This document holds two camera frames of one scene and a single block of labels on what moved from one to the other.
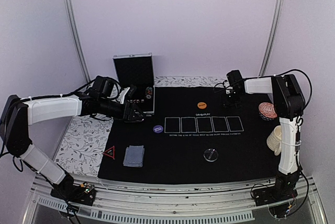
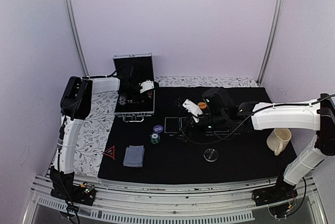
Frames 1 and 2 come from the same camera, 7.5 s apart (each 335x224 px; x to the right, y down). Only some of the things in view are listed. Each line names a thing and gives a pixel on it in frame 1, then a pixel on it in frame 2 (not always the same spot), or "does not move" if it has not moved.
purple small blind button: [157, 129] does not move
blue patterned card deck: [134, 156] does not move
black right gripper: [226, 102] -> [196, 129]
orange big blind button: [201, 105] does not move
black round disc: [211, 155] does not move
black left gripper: [130, 116] -> [145, 90]
